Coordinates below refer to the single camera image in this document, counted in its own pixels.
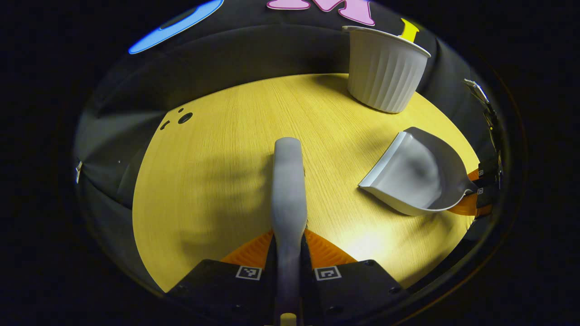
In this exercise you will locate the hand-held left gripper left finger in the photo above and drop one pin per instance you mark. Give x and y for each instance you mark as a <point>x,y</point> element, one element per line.
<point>217,292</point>

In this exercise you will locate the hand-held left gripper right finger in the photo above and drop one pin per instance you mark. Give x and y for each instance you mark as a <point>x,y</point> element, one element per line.
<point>358,292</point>

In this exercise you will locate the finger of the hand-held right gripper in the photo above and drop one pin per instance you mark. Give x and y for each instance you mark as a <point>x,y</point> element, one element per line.
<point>488,173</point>
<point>482,201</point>

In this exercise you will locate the small silver clip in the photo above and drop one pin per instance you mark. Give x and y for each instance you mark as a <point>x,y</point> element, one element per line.
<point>78,171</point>

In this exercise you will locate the small grey dustpan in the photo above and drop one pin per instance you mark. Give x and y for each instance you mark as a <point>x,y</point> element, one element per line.
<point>417,176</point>

